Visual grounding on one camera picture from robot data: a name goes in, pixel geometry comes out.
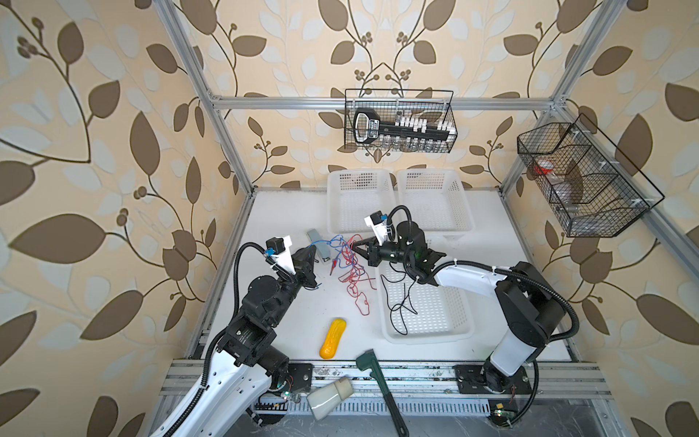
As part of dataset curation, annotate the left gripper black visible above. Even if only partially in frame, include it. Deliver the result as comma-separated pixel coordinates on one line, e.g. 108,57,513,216
265,242,314,330

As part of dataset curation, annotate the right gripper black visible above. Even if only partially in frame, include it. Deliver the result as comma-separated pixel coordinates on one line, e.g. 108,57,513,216
351,234,413,268

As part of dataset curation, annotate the blue cable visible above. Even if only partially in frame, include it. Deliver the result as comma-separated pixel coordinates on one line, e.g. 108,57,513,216
310,234,364,291

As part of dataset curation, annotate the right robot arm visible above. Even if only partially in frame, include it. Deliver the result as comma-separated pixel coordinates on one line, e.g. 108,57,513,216
349,205,580,393

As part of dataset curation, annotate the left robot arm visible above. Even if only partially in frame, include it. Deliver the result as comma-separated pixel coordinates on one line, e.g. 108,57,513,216
154,237,319,436

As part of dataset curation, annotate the grey blue stapler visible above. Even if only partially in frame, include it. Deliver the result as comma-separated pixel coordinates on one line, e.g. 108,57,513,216
307,229,331,262

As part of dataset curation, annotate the white basket back left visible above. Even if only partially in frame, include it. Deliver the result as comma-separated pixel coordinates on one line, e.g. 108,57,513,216
327,169,397,235

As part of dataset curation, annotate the white basket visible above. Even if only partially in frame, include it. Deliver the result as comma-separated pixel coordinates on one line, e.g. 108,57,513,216
397,169,474,235
374,261,475,344
327,169,397,235

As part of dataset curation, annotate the white basket front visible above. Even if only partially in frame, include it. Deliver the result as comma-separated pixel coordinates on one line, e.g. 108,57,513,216
374,261,475,344

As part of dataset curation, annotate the white basket back right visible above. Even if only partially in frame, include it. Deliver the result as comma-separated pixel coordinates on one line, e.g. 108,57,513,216
397,169,474,235

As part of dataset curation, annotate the yellow plastic corn toy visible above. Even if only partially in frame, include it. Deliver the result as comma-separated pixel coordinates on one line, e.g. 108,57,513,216
319,318,347,360

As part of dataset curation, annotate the black socket holder tool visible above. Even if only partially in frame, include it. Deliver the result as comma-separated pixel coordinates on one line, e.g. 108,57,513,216
349,107,458,145

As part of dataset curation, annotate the white plastic bottle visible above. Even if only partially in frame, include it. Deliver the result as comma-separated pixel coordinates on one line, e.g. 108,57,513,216
307,377,354,421

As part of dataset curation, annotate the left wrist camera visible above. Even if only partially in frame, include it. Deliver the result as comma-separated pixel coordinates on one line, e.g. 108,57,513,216
265,236,296,276

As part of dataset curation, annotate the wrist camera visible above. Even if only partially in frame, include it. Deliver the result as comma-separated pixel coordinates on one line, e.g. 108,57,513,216
364,210,389,246
265,236,296,276

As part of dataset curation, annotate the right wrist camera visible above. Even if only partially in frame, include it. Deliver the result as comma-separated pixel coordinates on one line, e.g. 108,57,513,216
364,210,389,246

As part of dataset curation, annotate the green handled wrench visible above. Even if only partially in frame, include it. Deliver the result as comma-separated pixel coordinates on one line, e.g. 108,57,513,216
355,350,410,437

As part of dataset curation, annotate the black wire basket back wall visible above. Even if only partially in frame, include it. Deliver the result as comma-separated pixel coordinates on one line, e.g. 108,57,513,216
344,87,458,155

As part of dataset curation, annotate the black wire basket wall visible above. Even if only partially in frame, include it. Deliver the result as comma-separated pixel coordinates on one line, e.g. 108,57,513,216
517,114,666,239
344,87,458,155

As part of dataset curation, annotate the aluminium frame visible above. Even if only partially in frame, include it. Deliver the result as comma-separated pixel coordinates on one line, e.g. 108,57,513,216
169,1,698,436

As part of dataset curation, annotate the red object in wire basket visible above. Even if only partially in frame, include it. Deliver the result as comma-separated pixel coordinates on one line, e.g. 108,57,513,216
533,160,555,177

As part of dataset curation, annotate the black wire basket right wall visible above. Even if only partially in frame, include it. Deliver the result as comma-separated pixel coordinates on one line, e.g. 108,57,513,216
517,114,666,239

